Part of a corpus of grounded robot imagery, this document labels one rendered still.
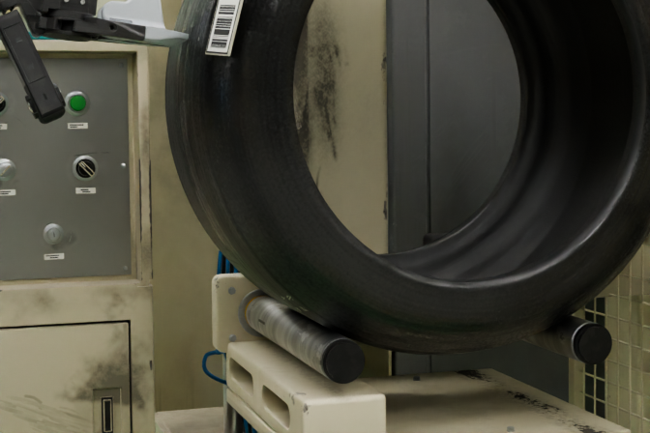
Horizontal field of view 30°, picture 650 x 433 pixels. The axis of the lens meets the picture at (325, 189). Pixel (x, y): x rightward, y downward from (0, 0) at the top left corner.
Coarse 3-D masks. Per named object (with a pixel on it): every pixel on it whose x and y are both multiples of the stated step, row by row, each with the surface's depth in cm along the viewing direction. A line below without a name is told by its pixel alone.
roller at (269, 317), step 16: (256, 304) 150; (272, 304) 146; (256, 320) 147; (272, 320) 141; (288, 320) 136; (304, 320) 134; (272, 336) 140; (288, 336) 133; (304, 336) 128; (320, 336) 125; (336, 336) 123; (304, 352) 127; (320, 352) 122; (336, 352) 121; (352, 352) 121; (320, 368) 122; (336, 368) 121; (352, 368) 121
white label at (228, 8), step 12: (228, 0) 117; (240, 0) 115; (216, 12) 118; (228, 12) 117; (240, 12) 115; (216, 24) 118; (228, 24) 116; (216, 36) 117; (228, 36) 116; (216, 48) 117; (228, 48) 115
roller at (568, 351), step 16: (576, 320) 132; (544, 336) 136; (560, 336) 132; (576, 336) 129; (592, 336) 129; (608, 336) 130; (560, 352) 133; (576, 352) 129; (592, 352) 129; (608, 352) 130
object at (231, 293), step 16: (224, 288) 152; (240, 288) 153; (256, 288) 154; (224, 304) 153; (240, 304) 153; (224, 320) 153; (240, 320) 153; (224, 336) 153; (240, 336) 153; (256, 336) 154; (224, 352) 153
